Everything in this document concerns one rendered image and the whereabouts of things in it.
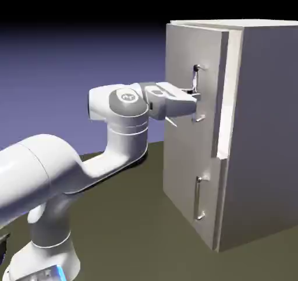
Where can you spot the grey cabinet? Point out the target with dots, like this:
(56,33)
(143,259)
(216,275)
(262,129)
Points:
(267,122)

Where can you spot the small grey cabinet door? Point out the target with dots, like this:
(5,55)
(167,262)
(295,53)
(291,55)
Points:
(181,180)

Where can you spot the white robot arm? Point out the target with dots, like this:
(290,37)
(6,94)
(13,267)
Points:
(46,169)

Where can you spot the large grey cabinet door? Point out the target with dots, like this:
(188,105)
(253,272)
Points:
(181,52)

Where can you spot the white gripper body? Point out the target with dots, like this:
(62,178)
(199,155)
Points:
(180,106)

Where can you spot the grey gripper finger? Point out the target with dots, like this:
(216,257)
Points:
(196,96)

